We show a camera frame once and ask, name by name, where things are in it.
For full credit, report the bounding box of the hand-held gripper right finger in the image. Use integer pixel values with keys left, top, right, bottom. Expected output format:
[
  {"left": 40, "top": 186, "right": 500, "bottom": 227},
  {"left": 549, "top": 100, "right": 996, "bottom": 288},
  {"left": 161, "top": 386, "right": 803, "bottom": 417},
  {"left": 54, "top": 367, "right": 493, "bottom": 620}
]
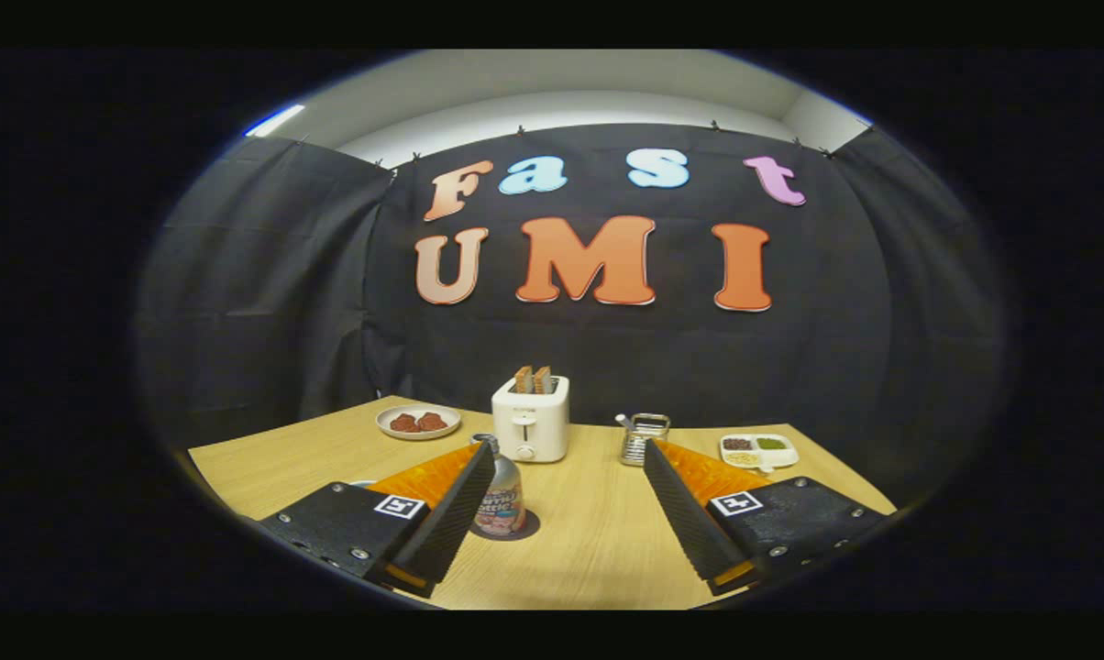
[{"left": 642, "top": 438, "right": 889, "bottom": 597}]

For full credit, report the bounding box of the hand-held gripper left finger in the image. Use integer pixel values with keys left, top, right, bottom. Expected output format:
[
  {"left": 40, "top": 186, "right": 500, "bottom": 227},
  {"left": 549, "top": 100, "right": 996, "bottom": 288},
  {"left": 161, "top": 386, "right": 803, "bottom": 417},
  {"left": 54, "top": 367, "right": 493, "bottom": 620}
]
[{"left": 257, "top": 440, "right": 498, "bottom": 599}]

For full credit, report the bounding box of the silver juice bottle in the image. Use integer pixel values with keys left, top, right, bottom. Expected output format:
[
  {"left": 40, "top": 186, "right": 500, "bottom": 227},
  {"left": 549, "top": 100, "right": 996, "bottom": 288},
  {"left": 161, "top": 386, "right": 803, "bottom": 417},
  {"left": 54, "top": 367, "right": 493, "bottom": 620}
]
[{"left": 472, "top": 434, "right": 527, "bottom": 538}]

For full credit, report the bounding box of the dark brown round coaster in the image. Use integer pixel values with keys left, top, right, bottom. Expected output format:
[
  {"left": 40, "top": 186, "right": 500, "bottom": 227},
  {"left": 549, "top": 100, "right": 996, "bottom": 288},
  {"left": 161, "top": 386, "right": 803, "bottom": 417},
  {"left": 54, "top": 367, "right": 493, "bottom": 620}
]
[{"left": 469, "top": 509, "right": 541, "bottom": 542}]

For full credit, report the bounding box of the small white plate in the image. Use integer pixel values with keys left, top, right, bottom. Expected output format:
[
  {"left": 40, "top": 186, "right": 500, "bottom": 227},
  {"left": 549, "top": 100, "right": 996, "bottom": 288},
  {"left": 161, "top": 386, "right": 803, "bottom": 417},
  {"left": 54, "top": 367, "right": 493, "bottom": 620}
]
[{"left": 375, "top": 403, "right": 462, "bottom": 442}]

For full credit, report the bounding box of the wooden table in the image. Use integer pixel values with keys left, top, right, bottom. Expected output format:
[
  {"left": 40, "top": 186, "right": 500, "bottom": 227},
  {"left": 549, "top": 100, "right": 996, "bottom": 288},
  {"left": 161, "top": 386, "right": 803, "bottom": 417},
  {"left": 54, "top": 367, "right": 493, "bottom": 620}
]
[{"left": 188, "top": 396, "right": 899, "bottom": 611}]

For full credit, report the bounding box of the white divided dish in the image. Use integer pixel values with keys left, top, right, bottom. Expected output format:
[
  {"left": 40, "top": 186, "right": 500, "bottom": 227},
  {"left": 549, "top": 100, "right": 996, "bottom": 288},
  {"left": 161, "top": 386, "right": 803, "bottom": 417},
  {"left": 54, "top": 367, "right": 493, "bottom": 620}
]
[{"left": 719, "top": 433, "right": 800, "bottom": 474}]

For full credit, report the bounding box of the white toaster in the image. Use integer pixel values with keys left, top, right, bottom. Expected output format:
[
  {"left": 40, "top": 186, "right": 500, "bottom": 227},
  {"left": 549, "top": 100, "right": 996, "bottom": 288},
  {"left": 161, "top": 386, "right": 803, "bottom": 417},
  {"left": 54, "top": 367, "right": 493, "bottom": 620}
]
[{"left": 491, "top": 374, "right": 571, "bottom": 464}]

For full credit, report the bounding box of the metal wire basket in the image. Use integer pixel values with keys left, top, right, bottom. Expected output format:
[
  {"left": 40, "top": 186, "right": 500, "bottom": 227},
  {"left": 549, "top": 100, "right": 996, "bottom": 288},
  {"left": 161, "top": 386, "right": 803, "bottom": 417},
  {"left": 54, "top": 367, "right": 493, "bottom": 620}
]
[{"left": 615, "top": 412, "right": 671, "bottom": 468}]

